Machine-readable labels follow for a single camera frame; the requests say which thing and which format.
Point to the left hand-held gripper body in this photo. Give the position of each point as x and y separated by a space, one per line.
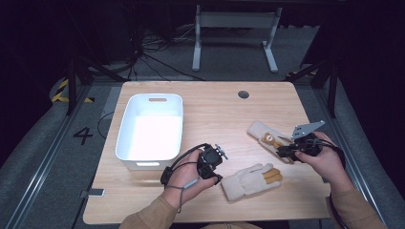
210 157

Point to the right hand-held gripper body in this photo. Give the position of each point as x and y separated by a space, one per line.
307 140

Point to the cream glove with bear face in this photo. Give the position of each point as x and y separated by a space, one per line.
259 131
245 184

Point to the white plastic bin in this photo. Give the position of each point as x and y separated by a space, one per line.
149 136

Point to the person's left hand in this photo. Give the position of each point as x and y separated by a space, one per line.
183 181

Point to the person's right hand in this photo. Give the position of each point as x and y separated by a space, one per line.
324 165

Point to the black metal stand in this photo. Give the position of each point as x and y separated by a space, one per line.
331 82
71 82

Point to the white metal desk frame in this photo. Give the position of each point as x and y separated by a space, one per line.
235 19

